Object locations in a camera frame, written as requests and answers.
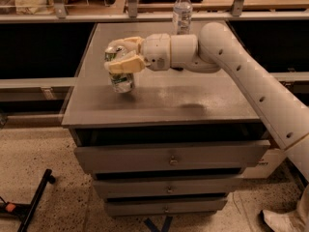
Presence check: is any grey drawer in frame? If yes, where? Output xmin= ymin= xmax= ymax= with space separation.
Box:
xmin=104 ymin=197 xmax=227 ymax=217
xmin=94 ymin=175 xmax=242 ymax=199
xmin=74 ymin=140 xmax=270 ymax=173

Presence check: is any white cardboard box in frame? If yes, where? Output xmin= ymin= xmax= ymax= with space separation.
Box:
xmin=243 ymin=149 xmax=286 ymax=179

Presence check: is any metal shelf rail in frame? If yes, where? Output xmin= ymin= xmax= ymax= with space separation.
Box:
xmin=0 ymin=0 xmax=309 ymax=24

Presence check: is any top grey drawer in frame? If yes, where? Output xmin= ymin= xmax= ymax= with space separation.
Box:
xmin=74 ymin=140 xmax=270 ymax=173

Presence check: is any bottom grey drawer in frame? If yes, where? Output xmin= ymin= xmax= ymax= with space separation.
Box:
xmin=104 ymin=197 xmax=227 ymax=217

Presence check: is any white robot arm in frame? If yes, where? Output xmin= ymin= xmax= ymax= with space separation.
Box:
xmin=104 ymin=22 xmax=309 ymax=180

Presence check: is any clear plastic water bottle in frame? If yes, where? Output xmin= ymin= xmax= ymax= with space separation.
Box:
xmin=173 ymin=0 xmax=193 ymax=35

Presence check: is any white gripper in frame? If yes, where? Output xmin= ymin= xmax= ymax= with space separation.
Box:
xmin=104 ymin=34 xmax=171 ymax=74

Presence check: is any silver green 7up can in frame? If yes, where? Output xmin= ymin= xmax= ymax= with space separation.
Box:
xmin=104 ymin=45 xmax=134 ymax=94

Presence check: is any grey drawer cabinet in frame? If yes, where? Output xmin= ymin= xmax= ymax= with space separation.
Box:
xmin=62 ymin=22 xmax=268 ymax=205

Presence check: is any black stand leg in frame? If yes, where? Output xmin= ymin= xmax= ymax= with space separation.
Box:
xmin=0 ymin=169 xmax=56 ymax=232

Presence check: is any middle grey drawer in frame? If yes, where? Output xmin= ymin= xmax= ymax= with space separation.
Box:
xmin=94 ymin=175 xmax=242 ymax=199

